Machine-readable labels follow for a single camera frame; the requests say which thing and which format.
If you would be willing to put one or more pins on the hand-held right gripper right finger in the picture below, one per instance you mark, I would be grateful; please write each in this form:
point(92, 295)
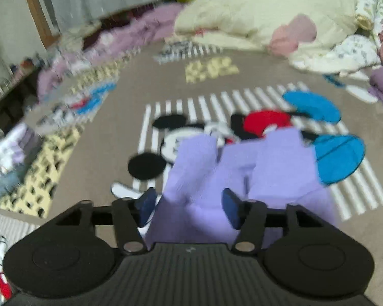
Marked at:
point(231, 207)

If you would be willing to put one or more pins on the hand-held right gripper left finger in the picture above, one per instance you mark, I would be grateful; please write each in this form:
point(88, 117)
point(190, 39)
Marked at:
point(146, 205)

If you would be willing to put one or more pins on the purple sweater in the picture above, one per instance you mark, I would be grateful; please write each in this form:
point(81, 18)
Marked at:
point(274, 172)

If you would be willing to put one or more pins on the beige crumpled clothes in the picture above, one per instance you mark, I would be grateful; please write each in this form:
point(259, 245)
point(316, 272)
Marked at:
point(79, 36)

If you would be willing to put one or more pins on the cartoon printed blanket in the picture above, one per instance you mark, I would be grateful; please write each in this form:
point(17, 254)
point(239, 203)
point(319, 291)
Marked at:
point(108, 153)

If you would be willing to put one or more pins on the dark side table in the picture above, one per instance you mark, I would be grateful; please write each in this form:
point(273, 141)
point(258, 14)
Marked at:
point(9, 105)

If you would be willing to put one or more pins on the purple floral quilt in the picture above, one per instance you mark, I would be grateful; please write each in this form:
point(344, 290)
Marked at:
point(131, 35)

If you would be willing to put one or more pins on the clutter of small items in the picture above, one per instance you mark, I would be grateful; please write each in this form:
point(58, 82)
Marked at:
point(16, 71)

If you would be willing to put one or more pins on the white floral blanket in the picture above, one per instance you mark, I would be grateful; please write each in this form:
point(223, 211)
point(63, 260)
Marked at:
point(348, 51)

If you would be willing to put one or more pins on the cream quilt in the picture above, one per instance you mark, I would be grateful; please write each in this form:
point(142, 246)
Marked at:
point(258, 9)

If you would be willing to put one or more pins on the wooden window frame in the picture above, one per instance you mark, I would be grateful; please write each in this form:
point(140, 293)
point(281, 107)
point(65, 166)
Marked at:
point(38, 9)

